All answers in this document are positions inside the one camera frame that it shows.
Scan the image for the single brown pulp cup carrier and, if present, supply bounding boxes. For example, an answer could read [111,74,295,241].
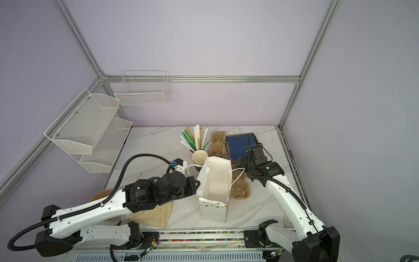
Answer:
[230,169,251,200]

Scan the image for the white paper gift bag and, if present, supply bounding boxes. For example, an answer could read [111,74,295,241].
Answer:
[196,156,235,223]

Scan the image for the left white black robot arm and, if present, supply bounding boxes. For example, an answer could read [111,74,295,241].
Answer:
[7,153,200,257]

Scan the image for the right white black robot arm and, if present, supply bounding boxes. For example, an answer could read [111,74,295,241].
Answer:
[237,133,340,262]

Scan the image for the stack of paper cups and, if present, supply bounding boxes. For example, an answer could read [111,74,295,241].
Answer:
[192,150,208,172]

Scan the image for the bundle of wrapped straws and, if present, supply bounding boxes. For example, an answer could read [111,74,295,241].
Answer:
[180,124,211,152]

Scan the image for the brown bowl with greens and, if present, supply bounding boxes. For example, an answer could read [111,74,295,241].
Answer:
[90,190,112,202]

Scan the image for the lower white mesh shelf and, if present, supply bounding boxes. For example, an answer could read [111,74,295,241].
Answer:
[77,117,132,173]

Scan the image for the white mesh shelf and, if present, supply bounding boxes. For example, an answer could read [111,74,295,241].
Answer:
[77,117,132,173]
[44,88,120,155]

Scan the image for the upper white mesh shelf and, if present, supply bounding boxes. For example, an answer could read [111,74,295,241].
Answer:
[44,88,120,155]

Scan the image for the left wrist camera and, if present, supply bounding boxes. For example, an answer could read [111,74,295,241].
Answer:
[172,158,188,175]

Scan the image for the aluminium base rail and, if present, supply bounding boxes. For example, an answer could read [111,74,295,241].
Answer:
[81,227,336,254]

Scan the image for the white wire basket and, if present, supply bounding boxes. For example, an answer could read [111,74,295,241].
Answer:
[114,71,171,106]

